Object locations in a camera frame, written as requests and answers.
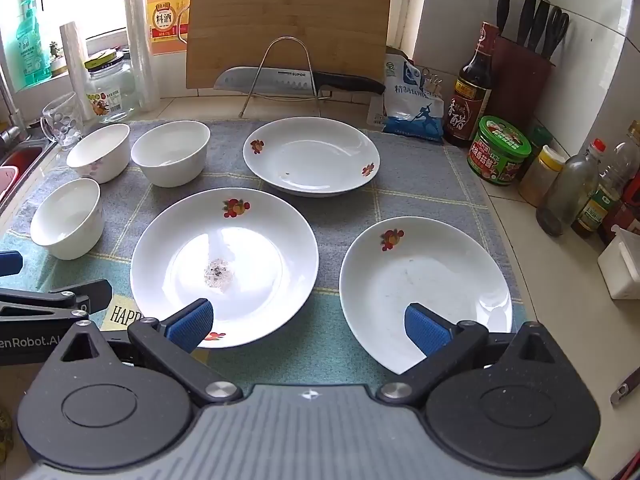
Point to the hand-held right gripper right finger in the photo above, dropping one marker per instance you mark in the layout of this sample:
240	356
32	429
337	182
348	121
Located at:
425	327

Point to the glass jar with label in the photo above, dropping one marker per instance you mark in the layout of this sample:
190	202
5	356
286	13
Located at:
112	90

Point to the plastic oil bottle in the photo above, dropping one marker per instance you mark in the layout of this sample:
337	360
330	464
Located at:
607	190

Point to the green-capped bottle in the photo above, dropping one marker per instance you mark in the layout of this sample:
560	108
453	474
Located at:
541	135

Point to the green-lidded sauce jar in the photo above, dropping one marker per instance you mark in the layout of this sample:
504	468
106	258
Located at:
497	152

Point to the dark red knife block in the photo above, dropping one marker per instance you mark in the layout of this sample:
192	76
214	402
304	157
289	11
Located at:
520	85

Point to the green dish soap bottle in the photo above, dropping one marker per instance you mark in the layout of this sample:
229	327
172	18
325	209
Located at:
32	45

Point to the dark vinegar bottle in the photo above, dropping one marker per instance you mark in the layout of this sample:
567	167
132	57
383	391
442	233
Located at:
472	85

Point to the bamboo cutting board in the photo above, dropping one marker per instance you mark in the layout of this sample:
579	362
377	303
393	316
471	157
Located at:
290	20

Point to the metal sink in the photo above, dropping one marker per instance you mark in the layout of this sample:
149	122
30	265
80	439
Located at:
22	157

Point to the yellow-lidded spice jar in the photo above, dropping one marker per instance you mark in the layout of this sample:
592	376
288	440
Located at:
540	175

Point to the dark red sauce bottle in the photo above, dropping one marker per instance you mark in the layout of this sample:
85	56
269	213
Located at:
622	215

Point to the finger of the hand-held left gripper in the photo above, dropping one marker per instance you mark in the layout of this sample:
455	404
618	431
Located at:
65	300
10	263

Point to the tall stack of plastic cups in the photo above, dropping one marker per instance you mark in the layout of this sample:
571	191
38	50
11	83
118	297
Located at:
140	45

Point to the clear glass bottle red cap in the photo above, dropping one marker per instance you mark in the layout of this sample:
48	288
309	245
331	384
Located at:
565	195

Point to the clear glass mug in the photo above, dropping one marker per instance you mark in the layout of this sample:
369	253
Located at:
62	120

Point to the white plate with fruit print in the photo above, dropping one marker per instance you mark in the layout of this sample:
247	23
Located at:
310	155
425	270

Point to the white plastic container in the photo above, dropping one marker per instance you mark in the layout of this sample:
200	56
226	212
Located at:
620	270

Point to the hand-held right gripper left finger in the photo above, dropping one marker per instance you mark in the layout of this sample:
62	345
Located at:
192	325

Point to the orange cooking wine jug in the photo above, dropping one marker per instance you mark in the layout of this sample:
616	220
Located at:
167	15

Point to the white bowl with pink flowers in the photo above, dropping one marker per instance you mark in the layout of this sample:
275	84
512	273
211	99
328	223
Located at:
97	147

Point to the plain white bowl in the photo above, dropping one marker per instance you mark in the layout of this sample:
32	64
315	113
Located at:
170	152
67	220

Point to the metal binder clips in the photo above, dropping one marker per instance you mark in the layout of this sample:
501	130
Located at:
432	82

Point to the white and blue salt bag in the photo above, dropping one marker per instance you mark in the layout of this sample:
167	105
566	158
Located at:
412	110

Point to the grey checked table mat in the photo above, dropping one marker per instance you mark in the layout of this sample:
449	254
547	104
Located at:
425	185

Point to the metal faucet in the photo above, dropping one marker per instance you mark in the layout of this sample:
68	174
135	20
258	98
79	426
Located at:
10	115

